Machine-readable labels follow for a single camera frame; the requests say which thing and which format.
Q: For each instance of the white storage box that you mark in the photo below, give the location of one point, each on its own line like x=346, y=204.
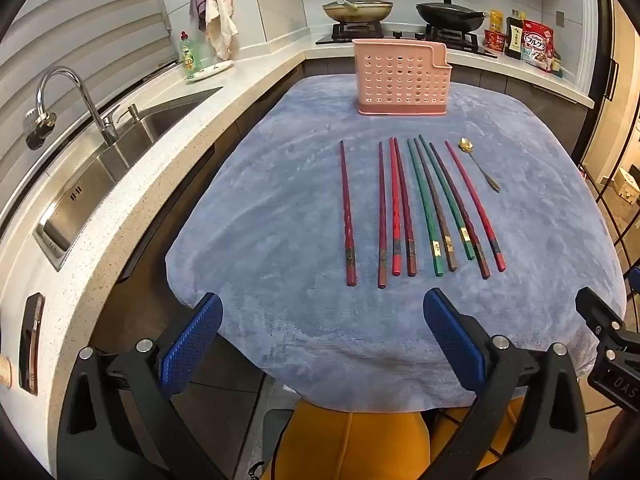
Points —
x=626, y=181

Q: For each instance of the black faucet attachment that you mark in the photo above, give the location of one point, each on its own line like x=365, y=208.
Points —
x=39, y=132

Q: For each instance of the grey wall socket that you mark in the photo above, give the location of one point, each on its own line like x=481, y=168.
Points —
x=560, y=18

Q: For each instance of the dark sauce bottle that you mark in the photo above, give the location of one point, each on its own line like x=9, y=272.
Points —
x=513, y=37

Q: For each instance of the patterned ceramic plate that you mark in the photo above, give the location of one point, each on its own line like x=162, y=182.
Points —
x=210, y=71

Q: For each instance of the black wok lid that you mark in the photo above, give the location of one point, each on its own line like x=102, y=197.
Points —
x=442, y=4

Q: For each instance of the chrome kitchen faucet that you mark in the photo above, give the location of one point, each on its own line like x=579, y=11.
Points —
x=92, y=105

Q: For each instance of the red snack packet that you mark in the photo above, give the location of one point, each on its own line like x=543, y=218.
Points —
x=494, y=40

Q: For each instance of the green dish soap bottle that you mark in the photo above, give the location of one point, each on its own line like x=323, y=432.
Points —
x=187, y=55

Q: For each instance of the chrome soap dispenser pump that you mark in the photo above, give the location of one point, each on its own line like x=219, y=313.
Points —
x=129, y=112

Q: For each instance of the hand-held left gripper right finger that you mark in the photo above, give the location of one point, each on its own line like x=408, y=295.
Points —
x=452, y=340

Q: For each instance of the green chopstick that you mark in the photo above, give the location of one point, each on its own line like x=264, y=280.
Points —
x=425, y=210
x=447, y=200

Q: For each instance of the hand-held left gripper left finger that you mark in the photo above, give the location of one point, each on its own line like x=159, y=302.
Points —
x=192, y=345

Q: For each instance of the stainless steel sink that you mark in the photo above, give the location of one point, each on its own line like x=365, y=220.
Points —
x=150, y=130

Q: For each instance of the black wok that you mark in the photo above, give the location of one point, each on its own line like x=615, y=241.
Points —
x=450, y=21

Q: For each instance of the pink perforated utensil basket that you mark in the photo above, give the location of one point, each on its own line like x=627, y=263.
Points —
x=400, y=80

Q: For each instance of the black oblong counter object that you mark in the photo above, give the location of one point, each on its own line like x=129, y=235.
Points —
x=31, y=340

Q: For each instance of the black gas stove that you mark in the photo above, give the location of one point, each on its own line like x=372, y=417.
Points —
x=400, y=37

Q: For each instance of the white hanging towel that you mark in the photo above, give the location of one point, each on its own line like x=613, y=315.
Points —
x=220, y=15

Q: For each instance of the purple hanging cloth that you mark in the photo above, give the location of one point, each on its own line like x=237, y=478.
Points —
x=197, y=0

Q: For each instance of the striped window blind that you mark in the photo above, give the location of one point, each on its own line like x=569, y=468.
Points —
x=75, y=25

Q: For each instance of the gold metal spoon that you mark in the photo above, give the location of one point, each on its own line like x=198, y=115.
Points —
x=467, y=146

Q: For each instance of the beige frying pan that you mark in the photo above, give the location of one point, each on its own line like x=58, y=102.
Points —
x=357, y=15

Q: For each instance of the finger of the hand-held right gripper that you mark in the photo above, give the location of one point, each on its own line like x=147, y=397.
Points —
x=597, y=310

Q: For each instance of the blue-grey plush blanket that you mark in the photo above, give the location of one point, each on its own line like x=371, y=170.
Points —
x=280, y=210

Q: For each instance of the yellow chair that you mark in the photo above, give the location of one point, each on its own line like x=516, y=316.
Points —
x=350, y=445

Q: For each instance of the red cereal bag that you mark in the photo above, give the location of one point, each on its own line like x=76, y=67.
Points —
x=537, y=42

